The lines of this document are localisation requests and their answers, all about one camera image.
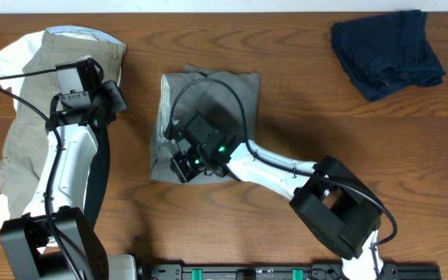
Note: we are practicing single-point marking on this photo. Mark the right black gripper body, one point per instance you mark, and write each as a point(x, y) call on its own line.
point(192, 162)

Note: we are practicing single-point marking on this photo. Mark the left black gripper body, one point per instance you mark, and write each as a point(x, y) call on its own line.
point(99, 104)

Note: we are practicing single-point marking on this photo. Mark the grey shorts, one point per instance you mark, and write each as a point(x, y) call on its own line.
point(212, 100)

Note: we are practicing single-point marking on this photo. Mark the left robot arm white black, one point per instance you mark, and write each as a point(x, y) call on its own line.
point(66, 122)

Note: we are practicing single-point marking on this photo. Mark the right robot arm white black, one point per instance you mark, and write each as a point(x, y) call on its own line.
point(337, 208)

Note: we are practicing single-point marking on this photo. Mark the light blue garment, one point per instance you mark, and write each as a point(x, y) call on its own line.
point(82, 32)

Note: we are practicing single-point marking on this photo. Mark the dark teal garment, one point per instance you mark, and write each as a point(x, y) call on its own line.
point(98, 177)

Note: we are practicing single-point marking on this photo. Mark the khaki shorts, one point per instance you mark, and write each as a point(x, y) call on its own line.
point(33, 136)

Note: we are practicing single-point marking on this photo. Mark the white garment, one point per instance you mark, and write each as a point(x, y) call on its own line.
point(6, 66)

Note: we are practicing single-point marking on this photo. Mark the navy blue folded garment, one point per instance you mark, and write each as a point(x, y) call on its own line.
point(387, 53)

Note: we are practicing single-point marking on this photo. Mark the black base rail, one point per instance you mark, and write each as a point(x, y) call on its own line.
point(314, 272)

